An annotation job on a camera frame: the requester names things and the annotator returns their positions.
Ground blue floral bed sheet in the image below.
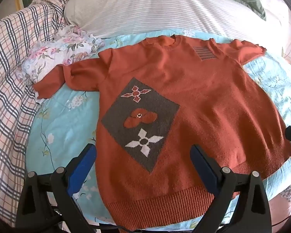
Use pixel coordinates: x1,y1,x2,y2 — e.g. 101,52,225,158
25,28,291,226

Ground plaid quilt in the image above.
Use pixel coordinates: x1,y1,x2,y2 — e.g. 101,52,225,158
0,0,74,229

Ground orange knitted sweater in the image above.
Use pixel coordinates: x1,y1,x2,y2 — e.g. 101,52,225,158
33,35,291,231

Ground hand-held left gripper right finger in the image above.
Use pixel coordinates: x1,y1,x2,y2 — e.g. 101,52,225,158
190,144,272,233

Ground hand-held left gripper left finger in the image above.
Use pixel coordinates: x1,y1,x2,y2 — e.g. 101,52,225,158
16,144,97,233

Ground white pink floral cloth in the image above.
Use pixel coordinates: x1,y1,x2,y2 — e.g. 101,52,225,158
16,25,105,85

